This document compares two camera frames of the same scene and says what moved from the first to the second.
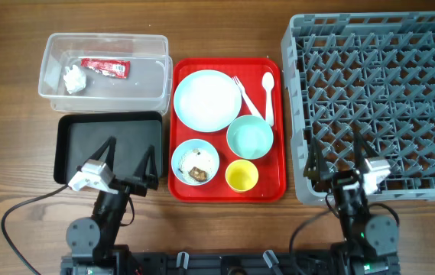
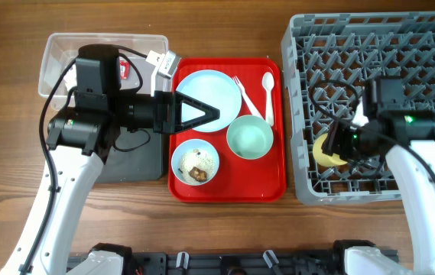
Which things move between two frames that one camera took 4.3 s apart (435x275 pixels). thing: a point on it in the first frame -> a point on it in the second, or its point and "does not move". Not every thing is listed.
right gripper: [313, 168] -> [331, 143]
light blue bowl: [195, 162] does not move
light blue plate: [207, 101] does not move
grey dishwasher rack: [394, 77] does not move
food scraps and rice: [196, 165] does not move
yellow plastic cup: [241, 176] -> [323, 159]
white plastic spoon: [267, 81] does not move
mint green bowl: [249, 137] does not move
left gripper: [144, 180] -> [163, 125]
